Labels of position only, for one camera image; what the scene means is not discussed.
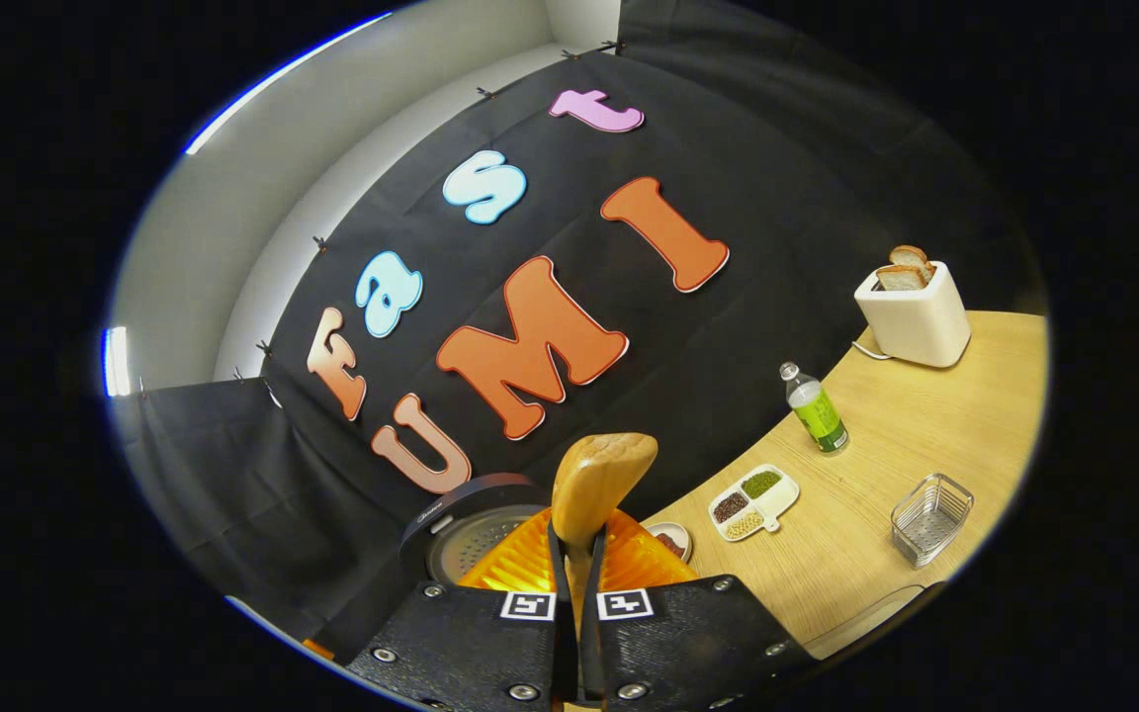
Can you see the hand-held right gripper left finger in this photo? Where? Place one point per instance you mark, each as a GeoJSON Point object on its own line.
{"type": "Point", "coordinates": [564, 663]}

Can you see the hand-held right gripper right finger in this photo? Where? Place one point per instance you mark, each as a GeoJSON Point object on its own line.
{"type": "Point", "coordinates": [591, 663]}

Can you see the dark grey rice cooker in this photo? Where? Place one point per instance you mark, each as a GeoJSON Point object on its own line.
{"type": "Point", "coordinates": [471, 544]}

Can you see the wooden spoon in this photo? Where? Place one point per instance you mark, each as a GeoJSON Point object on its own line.
{"type": "Point", "coordinates": [599, 475]}

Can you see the round white bowl of beans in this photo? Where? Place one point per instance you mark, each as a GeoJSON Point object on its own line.
{"type": "Point", "coordinates": [673, 542]}

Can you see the white divided dish of grains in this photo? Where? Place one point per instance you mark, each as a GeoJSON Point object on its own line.
{"type": "Point", "coordinates": [753, 501]}

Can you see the black backdrop cloth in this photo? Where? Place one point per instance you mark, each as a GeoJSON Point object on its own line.
{"type": "Point", "coordinates": [728, 396]}

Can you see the green drink bottle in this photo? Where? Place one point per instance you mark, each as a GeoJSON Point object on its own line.
{"type": "Point", "coordinates": [817, 415]}

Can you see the white toaster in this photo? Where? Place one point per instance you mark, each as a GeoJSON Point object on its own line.
{"type": "Point", "coordinates": [916, 321]}

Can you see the toast bread slice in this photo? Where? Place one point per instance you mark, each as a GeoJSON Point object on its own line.
{"type": "Point", "coordinates": [899, 278]}
{"type": "Point", "coordinates": [913, 257]}

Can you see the ceiling light strip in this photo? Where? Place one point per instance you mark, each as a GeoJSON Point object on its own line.
{"type": "Point", "coordinates": [117, 361]}

